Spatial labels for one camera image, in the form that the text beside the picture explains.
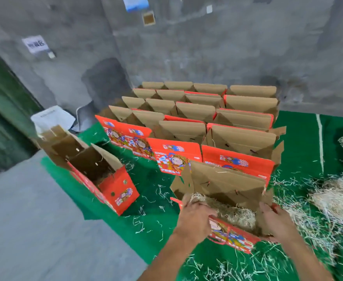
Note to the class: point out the person's right hand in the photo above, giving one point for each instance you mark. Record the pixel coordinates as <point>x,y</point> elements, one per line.
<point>277,222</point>

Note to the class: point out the person's left hand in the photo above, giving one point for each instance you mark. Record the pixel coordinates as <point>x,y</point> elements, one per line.
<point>192,222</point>

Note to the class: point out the handful of shredded filler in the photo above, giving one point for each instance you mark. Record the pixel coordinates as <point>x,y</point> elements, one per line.
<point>233,214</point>

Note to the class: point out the red printed cardboard box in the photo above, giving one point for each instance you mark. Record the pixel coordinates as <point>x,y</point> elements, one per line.
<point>218,184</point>
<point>54,140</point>
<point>119,193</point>

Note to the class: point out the pile of shredded paper filler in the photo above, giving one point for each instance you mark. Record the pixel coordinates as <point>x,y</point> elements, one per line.
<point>338,202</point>

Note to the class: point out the group of red fruit boxes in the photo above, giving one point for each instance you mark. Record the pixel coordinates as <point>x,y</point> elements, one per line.
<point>247,123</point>

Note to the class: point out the person's right forearm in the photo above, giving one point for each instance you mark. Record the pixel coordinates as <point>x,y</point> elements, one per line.
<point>312,263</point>

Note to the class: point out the person's left forearm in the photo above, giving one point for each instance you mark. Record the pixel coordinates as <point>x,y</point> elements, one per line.
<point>165,263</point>

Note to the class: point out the grey plastic chair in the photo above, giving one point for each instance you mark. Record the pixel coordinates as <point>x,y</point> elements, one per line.
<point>85,117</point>

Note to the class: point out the green tarp curtain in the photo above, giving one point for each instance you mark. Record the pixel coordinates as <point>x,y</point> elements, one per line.
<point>2,125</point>

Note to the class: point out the yellow framed wall plate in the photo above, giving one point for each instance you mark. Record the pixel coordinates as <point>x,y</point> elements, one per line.
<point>149,18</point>

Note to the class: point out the white and blue wall poster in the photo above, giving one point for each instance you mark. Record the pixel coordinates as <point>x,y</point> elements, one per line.
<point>135,1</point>

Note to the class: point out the white wall sign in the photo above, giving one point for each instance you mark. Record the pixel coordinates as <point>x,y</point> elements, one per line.
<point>36,43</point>

